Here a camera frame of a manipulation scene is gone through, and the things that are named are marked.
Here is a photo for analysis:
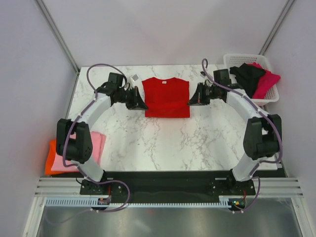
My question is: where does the folded orange t shirt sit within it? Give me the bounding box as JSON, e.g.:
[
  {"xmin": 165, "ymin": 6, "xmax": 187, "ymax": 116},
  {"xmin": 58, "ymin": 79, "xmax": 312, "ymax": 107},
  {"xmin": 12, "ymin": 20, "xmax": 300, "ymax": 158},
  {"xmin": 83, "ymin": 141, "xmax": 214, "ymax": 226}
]
[{"xmin": 44, "ymin": 139, "xmax": 60, "ymax": 175}]

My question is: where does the left aluminium frame post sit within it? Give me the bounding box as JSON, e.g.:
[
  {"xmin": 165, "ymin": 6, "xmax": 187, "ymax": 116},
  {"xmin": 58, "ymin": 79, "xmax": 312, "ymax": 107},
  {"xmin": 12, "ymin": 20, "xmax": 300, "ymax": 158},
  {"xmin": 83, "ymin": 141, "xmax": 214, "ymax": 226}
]
[{"xmin": 34, "ymin": 0, "xmax": 80, "ymax": 75}]

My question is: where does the right aluminium frame post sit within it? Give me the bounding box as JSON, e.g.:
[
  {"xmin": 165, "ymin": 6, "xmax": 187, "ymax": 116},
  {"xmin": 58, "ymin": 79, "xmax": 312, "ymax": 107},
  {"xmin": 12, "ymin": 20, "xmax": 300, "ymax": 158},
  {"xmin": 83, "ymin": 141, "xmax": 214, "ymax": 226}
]
[{"xmin": 259, "ymin": 0, "xmax": 297, "ymax": 55}]

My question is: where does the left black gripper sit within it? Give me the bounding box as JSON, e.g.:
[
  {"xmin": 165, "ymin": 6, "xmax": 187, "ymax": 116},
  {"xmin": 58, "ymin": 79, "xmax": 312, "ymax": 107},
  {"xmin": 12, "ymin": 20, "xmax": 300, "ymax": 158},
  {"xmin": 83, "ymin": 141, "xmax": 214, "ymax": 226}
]
[{"xmin": 117, "ymin": 86, "xmax": 148, "ymax": 111}]

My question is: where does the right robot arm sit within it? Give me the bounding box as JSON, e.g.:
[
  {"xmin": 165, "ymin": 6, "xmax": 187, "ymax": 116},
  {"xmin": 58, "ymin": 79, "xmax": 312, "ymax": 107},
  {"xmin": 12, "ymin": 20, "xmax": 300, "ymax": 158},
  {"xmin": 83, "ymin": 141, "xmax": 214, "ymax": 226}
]
[{"xmin": 188, "ymin": 69, "xmax": 283, "ymax": 195}]

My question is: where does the magenta t shirt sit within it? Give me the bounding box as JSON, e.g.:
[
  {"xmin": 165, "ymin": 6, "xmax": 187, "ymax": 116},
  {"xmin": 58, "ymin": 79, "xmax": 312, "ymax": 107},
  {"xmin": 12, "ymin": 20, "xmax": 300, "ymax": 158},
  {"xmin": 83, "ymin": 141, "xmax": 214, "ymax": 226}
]
[{"xmin": 248, "ymin": 62, "xmax": 281, "ymax": 99}]

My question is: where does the folded pink t shirt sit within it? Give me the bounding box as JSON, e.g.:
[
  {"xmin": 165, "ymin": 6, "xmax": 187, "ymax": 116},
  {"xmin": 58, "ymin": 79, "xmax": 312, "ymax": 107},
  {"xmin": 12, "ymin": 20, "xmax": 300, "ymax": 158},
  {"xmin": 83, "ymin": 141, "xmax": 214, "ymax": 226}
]
[{"xmin": 51, "ymin": 132, "xmax": 107, "ymax": 174}]

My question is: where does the white slotted cable duct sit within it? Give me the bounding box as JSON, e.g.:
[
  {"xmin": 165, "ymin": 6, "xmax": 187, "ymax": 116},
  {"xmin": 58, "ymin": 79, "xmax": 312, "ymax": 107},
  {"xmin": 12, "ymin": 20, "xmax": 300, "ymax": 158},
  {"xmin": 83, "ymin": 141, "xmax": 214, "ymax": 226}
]
[{"xmin": 45, "ymin": 196, "xmax": 245, "ymax": 208}]

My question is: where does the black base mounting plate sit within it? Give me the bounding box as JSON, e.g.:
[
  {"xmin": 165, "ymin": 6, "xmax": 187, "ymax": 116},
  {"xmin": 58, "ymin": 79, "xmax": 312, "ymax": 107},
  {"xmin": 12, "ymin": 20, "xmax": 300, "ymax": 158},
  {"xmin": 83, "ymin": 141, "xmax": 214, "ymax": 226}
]
[{"xmin": 80, "ymin": 171, "xmax": 256, "ymax": 203}]

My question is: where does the red t shirt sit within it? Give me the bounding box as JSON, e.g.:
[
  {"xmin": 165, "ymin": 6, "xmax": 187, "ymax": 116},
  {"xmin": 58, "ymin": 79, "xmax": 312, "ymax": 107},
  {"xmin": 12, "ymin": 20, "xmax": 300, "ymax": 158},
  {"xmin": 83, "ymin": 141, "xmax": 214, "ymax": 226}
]
[{"xmin": 142, "ymin": 77, "xmax": 190, "ymax": 119}]

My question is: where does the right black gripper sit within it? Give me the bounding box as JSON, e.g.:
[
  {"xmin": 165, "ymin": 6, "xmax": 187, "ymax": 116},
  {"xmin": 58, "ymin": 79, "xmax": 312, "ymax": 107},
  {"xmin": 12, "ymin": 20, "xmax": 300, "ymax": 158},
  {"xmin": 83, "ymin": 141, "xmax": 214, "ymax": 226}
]
[{"xmin": 188, "ymin": 82, "xmax": 219, "ymax": 106}]

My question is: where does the black t shirt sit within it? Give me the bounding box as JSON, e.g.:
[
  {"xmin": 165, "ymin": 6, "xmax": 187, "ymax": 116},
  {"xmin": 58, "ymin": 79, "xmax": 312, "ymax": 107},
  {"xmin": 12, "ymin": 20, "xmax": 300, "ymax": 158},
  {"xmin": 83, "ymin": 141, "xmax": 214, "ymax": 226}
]
[{"xmin": 229, "ymin": 63, "xmax": 266, "ymax": 98}]

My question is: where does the white plastic basket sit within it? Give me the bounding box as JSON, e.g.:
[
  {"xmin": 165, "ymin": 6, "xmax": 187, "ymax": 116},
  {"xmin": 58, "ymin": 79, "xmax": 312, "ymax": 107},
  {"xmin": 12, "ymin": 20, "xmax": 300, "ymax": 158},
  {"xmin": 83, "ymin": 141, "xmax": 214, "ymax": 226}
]
[{"xmin": 223, "ymin": 53, "xmax": 279, "ymax": 106}]

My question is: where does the aluminium front rail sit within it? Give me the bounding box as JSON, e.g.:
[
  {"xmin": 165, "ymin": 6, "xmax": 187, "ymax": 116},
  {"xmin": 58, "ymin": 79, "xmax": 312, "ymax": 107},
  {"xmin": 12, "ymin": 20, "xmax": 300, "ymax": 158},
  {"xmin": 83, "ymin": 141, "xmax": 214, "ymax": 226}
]
[{"xmin": 36, "ymin": 178, "xmax": 303, "ymax": 198}]

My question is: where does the aluminium frame post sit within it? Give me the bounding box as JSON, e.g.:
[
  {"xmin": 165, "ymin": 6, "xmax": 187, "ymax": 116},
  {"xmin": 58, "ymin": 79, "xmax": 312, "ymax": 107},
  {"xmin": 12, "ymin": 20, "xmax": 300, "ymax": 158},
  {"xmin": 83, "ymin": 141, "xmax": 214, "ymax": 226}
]
[
  {"xmin": 34, "ymin": 0, "xmax": 80, "ymax": 75},
  {"xmin": 259, "ymin": 0, "xmax": 297, "ymax": 55}
]

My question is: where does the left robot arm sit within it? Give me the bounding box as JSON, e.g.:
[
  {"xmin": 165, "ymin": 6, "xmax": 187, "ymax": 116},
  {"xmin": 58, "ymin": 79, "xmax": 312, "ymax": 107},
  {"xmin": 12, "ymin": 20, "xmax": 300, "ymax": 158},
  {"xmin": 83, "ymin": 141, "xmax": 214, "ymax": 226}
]
[{"xmin": 56, "ymin": 73, "xmax": 148, "ymax": 194}]

